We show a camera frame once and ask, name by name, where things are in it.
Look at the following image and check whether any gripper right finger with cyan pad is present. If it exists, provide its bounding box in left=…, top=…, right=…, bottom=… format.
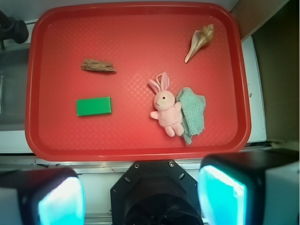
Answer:
left=198, top=149, right=300, bottom=225

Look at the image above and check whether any red plastic tray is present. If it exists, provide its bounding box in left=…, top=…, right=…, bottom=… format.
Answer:
left=25, top=2, right=251, bottom=161

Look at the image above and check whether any brown wood bark piece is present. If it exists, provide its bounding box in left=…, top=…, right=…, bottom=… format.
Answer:
left=81, top=59, right=116, bottom=73

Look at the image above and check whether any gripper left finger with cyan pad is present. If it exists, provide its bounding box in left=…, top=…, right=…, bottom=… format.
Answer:
left=0, top=168, right=86, bottom=225

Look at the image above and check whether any teal knitted cloth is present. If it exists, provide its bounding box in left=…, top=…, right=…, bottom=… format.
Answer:
left=176, top=87, right=206, bottom=145

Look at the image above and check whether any black knob clamp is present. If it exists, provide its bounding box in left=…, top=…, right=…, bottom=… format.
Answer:
left=0, top=11, right=29, bottom=51

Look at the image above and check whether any green rectangular block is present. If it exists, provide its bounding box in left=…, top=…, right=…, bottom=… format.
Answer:
left=76, top=97, right=112, bottom=116

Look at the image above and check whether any beige conch shell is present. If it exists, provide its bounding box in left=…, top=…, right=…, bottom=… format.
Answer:
left=184, top=24, right=214, bottom=63

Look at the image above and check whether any pink plush bunny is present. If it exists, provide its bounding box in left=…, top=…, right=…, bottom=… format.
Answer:
left=148, top=72, right=184, bottom=137

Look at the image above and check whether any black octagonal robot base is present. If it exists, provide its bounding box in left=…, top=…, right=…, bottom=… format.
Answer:
left=110, top=160, right=203, bottom=225

